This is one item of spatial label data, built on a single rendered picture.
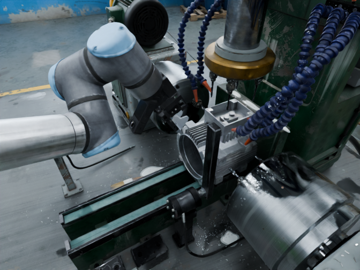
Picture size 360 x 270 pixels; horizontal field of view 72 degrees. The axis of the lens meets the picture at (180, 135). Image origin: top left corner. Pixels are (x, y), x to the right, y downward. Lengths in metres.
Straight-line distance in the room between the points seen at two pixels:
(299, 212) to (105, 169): 0.77
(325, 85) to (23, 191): 1.09
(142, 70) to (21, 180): 0.79
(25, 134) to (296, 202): 0.52
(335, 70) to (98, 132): 0.59
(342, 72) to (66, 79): 0.65
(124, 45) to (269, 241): 0.50
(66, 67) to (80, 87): 0.05
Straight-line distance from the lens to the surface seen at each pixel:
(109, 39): 0.54
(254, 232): 0.62
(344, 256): 0.55
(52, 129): 0.50
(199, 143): 0.72
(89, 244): 0.77
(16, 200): 1.13
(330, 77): 0.76
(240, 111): 0.83
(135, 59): 0.55
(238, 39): 0.63
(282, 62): 0.85
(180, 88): 0.90
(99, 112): 0.57
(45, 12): 6.30
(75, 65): 0.59
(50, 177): 1.15
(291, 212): 0.57
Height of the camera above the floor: 1.59
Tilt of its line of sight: 41 degrees down
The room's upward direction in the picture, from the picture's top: straight up
